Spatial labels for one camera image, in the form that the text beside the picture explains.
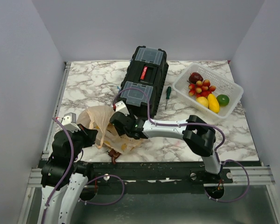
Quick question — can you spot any brown faucet tap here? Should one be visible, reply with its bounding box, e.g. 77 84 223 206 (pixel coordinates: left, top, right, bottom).
108 149 121 164

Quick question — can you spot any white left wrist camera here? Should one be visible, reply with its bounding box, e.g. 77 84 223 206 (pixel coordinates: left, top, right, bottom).
56 112 81 133

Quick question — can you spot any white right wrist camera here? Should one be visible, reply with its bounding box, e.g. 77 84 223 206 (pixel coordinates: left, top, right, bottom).
113 101 130 116

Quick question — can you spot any yellow fake fruit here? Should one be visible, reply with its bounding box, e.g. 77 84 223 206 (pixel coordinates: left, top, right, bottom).
196 97 209 108

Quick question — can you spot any white plastic basket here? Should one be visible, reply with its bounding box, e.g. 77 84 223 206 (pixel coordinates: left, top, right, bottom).
172 63 244 120

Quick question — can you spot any green handled screwdriver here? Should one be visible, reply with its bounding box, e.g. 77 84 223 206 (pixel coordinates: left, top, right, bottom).
165 86 172 109

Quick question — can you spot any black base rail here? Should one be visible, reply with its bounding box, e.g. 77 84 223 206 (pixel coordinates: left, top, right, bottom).
63 161 234 196

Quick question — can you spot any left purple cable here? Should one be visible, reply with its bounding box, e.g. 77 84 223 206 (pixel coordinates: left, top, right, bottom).
41 117 75 224

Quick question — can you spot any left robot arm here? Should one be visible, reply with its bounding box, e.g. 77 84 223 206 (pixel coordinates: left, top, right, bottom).
37 125 98 224

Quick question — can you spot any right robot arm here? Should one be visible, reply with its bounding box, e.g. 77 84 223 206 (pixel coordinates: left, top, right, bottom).
110 112 223 183

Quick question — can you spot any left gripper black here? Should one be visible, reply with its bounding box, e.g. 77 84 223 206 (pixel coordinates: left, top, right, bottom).
70 123 98 161

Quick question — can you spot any black plastic toolbox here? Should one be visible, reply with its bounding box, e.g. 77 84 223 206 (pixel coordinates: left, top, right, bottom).
115 46 168 118

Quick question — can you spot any dark red fake apple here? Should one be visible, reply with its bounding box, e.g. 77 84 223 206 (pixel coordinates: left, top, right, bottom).
189 72 203 84

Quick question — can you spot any yellow fake mango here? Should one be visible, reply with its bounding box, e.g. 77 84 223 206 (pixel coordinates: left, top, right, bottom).
207 94 220 114

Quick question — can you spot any green fake fruit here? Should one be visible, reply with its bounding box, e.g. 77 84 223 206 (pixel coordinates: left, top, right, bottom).
217 94 230 107

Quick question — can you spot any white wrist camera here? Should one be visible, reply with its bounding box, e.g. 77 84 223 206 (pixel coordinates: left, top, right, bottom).
56 112 81 133
113 101 130 116

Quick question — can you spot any red yellow cherry bunch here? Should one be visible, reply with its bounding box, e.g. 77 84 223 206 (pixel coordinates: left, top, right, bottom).
188 79 217 98

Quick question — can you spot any translucent orange plastic bag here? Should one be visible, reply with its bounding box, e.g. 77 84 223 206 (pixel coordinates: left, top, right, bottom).
77 105 142 154

